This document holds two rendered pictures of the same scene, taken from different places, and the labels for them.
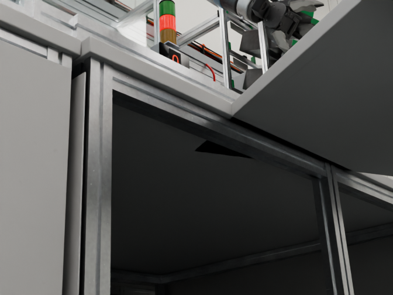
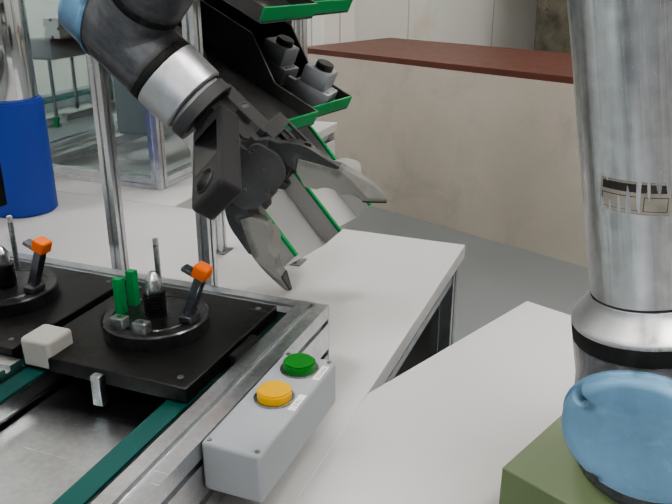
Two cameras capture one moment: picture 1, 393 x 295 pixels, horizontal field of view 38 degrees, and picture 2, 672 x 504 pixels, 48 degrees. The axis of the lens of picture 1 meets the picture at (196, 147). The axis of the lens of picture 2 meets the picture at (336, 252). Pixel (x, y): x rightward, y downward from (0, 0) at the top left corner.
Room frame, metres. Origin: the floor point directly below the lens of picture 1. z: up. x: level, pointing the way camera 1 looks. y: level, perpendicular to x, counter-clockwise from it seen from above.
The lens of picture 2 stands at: (0.58, -0.06, 1.43)
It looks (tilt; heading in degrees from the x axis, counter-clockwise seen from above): 21 degrees down; 339
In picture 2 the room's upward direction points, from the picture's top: straight up
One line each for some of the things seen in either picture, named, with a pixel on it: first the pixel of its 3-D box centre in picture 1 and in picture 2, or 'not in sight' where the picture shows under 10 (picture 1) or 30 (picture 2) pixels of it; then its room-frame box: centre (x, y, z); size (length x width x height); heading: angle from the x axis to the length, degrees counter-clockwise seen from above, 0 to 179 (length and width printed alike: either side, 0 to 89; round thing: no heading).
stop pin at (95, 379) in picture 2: not in sight; (98, 389); (1.41, -0.06, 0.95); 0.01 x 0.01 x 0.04; 48
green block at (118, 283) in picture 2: not in sight; (119, 295); (1.53, -0.10, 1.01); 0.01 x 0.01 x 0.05; 48
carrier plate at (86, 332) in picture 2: not in sight; (157, 333); (1.51, -0.15, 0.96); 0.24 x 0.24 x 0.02; 48
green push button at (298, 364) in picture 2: not in sight; (299, 367); (1.35, -0.30, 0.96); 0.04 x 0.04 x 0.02
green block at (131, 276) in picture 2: not in sight; (132, 287); (1.55, -0.12, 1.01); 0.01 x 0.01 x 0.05; 48
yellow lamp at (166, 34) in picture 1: (168, 40); not in sight; (1.45, 0.07, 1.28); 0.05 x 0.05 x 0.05
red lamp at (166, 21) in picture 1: (167, 26); not in sight; (1.45, 0.07, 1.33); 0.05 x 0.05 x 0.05
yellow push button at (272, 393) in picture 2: not in sight; (274, 396); (1.30, -0.25, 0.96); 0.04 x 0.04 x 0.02
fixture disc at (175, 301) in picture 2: not in sight; (156, 320); (1.51, -0.15, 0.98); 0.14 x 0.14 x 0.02
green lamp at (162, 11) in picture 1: (166, 11); not in sight; (1.45, 0.07, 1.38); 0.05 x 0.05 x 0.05
